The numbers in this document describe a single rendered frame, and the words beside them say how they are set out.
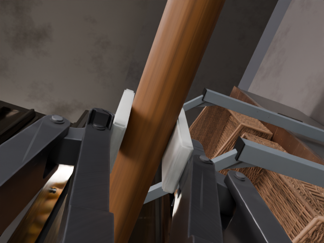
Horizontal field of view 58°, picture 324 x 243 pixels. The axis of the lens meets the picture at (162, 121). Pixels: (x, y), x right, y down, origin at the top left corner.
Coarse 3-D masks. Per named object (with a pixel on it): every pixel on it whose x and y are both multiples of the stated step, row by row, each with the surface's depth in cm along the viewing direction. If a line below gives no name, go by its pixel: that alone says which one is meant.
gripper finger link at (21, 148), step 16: (32, 128) 12; (48, 128) 12; (64, 128) 13; (16, 144) 10; (32, 144) 11; (48, 144) 11; (0, 160) 9; (16, 160) 10; (32, 160) 10; (0, 176) 9; (16, 176) 9; (32, 176) 11; (48, 176) 13; (0, 192) 8; (16, 192) 10; (32, 192) 11; (0, 208) 9; (16, 208) 10; (0, 224) 9
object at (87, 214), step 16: (96, 112) 14; (96, 128) 14; (96, 144) 12; (80, 160) 11; (96, 160) 11; (80, 176) 10; (96, 176) 10; (80, 192) 9; (96, 192) 9; (64, 208) 11; (80, 208) 8; (96, 208) 9; (64, 224) 8; (80, 224) 7; (96, 224) 7; (112, 224) 8; (64, 240) 7; (80, 240) 7; (96, 240) 7; (112, 240) 7
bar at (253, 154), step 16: (208, 96) 108; (224, 96) 108; (240, 112) 110; (256, 112) 110; (272, 112) 113; (288, 128) 113; (304, 128) 113; (240, 144) 64; (256, 144) 65; (224, 160) 64; (240, 160) 63; (256, 160) 63; (272, 160) 63; (288, 160) 64; (304, 160) 67; (304, 176) 65; (320, 176) 65; (160, 192) 67
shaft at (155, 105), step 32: (192, 0) 15; (224, 0) 16; (160, 32) 16; (192, 32) 15; (160, 64) 16; (192, 64) 16; (160, 96) 17; (128, 128) 18; (160, 128) 17; (128, 160) 18; (160, 160) 19; (128, 192) 19; (128, 224) 20
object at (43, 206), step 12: (84, 120) 158; (60, 168) 117; (72, 168) 143; (48, 180) 102; (60, 180) 121; (48, 192) 105; (60, 192) 126; (36, 204) 93; (48, 204) 108; (24, 216) 83; (36, 216) 95; (48, 216) 112; (12, 228) 78; (24, 228) 85; (36, 228) 98; (0, 240) 73; (12, 240) 76; (24, 240) 87
